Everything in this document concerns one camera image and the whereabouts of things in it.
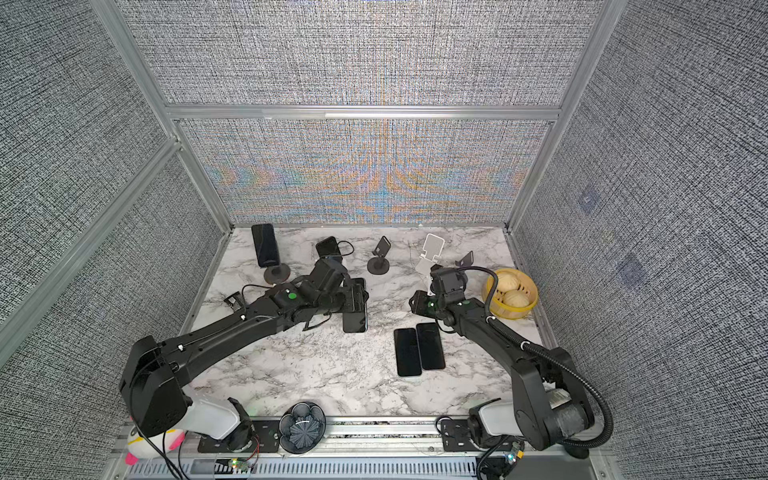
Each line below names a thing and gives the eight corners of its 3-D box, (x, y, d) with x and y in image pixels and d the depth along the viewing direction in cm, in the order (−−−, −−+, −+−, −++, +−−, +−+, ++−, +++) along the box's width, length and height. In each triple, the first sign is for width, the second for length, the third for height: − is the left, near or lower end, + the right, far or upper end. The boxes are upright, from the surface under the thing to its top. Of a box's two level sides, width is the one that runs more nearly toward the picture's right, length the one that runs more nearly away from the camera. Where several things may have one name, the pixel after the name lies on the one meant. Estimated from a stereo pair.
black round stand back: (371, 273, 107) (370, 254, 99) (378, 254, 113) (378, 234, 105) (385, 276, 107) (386, 257, 98) (392, 257, 112) (392, 237, 104)
